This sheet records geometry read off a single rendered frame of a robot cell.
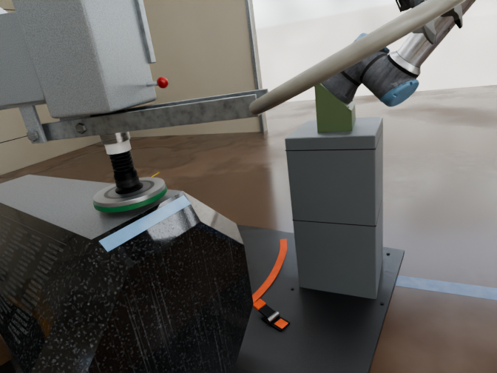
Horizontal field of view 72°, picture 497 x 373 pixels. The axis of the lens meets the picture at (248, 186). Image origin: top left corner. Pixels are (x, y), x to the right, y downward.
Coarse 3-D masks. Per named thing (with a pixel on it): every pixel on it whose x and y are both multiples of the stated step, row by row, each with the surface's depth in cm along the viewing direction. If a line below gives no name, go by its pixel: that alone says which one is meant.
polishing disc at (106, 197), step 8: (112, 184) 112; (144, 184) 107; (152, 184) 106; (160, 184) 105; (104, 192) 105; (112, 192) 104; (136, 192) 101; (144, 192) 100; (152, 192) 99; (96, 200) 99; (104, 200) 98; (112, 200) 97; (120, 200) 97; (128, 200) 96; (136, 200) 96; (144, 200) 97
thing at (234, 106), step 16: (224, 96) 90; (240, 96) 78; (256, 96) 77; (128, 112) 88; (144, 112) 87; (160, 112) 85; (176, 112) 84; (192, 112) 83; (208, 112) 81; (224, 112) 80; (240, 112) 79; (48, 128) 98; (64, 128) 96; (80, 128) 93; (96, 128) 93; (112, 128) 91; (128, 128) 90; (144, 128) 88
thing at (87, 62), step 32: (32, 0) 79; (64, 0) 76; (96, 0) 80; (128, 0) 90; (32, 32) 82; (64, 32) 79; (96, 32) 79; (128, 32) 90; (64, 64) 82; (96, 64) 80; (128, 64) 90; (64, 96) 86; (96, 96) 83; (128, 96) 90
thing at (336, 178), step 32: (288, 160) 162; (320, 160) 155; (352, 160) 149; (320, 192) 161; (352, 192) 155; (320, 224) 168; (352, 224) 161; (320, 256) 175; (352, 256) 167; (320, 288) 182; (352, 288) 174
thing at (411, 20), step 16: (432, 0) 50; (448, 0) 50; (464, 0) 53; (400, 16) 50; (416, 16) 49; (432, 16) 50; (384, 32) 50; (400, 32) 50; (352, 48) 51; (368, 48) 51; (320, 64) 54; (336, 64) 53; (352, 64) 53; (288, 80) 58; (304, 80) 56; (320, 80) 55; (272, 96) 61; (288, 96) 59; (256, 112) 70
